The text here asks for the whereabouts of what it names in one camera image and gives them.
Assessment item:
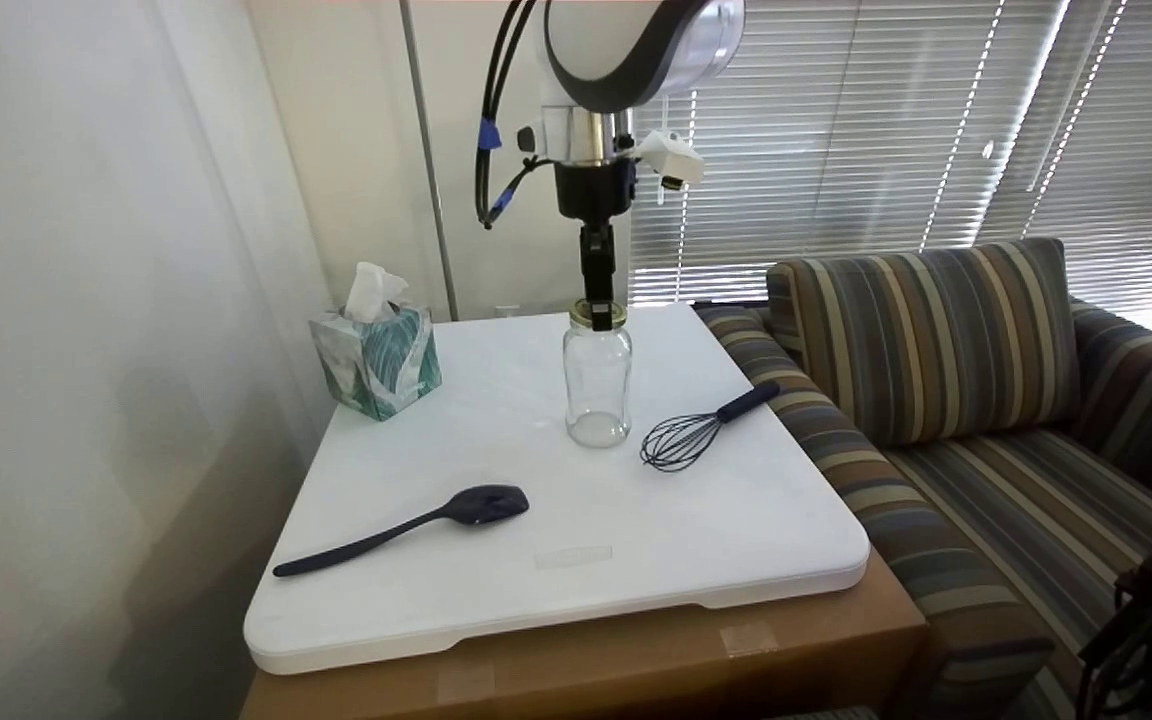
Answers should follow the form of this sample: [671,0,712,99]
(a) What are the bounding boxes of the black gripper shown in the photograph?
[553,155,641,333]

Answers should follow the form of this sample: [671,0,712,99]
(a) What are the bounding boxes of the yellow metal jar lid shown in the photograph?
[566,297,631,337]

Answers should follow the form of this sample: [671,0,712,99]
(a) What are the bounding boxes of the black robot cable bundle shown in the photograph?
[468,0,556,231]

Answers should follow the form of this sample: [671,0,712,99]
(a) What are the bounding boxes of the white foam board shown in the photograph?
[240,305,877,678]

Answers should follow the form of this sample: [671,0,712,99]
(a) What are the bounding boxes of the brown cardboard box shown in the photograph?
[238,551,935,720]

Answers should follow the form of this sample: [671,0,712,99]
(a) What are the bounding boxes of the clear glass jar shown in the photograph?
[561,297,637,450]

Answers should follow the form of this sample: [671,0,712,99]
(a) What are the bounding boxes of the black wire whisk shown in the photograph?
[637,379,786,476]

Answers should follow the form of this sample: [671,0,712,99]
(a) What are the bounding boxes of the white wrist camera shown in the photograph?
[637,126,707,192]

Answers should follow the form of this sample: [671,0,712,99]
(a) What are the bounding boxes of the teal patterned tissue box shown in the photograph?
[309,260,448,424]

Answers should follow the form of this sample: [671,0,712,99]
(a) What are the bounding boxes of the white window blinds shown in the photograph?
[627,0,1152,346]

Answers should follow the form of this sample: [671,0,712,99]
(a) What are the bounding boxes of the thin metal wall conduit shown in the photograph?
[397,0,459,323]

